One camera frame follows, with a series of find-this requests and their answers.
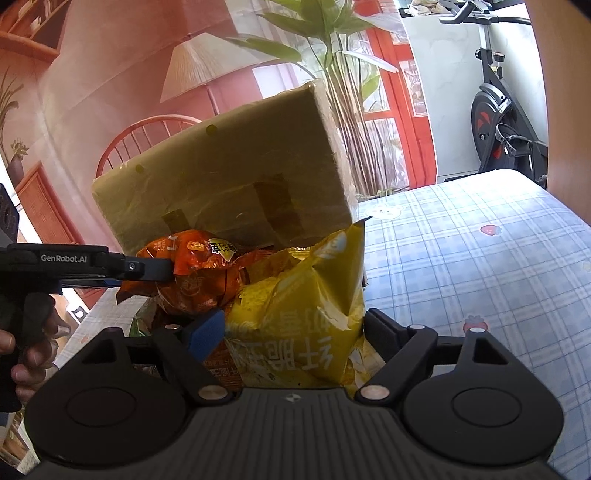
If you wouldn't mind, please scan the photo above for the tall green bamboo plant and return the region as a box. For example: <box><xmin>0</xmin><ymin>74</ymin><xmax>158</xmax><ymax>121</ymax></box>
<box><xmin>228</xmin><ymin>1</ymin><xmax>409</xmax><ymax>200</ymax></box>

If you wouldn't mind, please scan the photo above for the yellow chips bag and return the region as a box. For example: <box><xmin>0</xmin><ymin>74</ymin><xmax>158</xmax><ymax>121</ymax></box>
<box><xmin>224</xmin><ymin>221</ymin><xmax>385</xmax><ymax>395</ymax></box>

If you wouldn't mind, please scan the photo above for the woven lamp shade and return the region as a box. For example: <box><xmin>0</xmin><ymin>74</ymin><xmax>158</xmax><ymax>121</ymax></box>
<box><xmin>160</xmin><ymin>33</ymin><xmax>276</xmax><ymax>115</ymax></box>

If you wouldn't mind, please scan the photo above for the orange chips bag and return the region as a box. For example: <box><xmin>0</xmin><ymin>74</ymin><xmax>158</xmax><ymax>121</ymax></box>
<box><xmin>116</xmin><ymin>229</ymin><xmax>273</xmax><ymax>315</ymax></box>

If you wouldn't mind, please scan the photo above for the brown cardboard box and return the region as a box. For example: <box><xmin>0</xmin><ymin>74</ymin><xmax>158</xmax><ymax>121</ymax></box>
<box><xmin>92</xmin><ymin>81</ymin><xmax>356</xmax><ymax>254</ymax></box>

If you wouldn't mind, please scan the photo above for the wooden headboard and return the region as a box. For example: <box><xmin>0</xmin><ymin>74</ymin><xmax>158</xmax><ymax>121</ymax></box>
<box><xmin>526</xmin><ymin>1</ymin><xmax>590</xmax><ymax>221</ymax></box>

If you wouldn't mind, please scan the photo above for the person's left hand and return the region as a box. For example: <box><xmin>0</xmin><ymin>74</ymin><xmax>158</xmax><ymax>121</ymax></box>
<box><xmin>1</xmin><ymin>293</ymin><xmax>71</xmax><ymax>412</ymax></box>

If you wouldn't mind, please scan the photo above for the black exercise bike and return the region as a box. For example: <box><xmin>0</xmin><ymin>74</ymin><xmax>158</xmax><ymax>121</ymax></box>
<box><xmin>440</xmin><ymin>1</ymin><xmax>548</xmax><ymax>188</ymax></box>

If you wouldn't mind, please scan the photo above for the red wooden chair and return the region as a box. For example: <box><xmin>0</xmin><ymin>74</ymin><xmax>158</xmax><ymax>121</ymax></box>
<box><xmin>95</xmin><ymin>114</ymin><xmax>199</xmax><ymax>178</ymax></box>

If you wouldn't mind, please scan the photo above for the blue plaid bed sheet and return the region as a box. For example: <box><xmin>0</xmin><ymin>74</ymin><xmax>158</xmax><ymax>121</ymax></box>
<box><xmin>55</xmin><ymin>169</ymin><xmax>591</xmax><ymax>480</ymax></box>

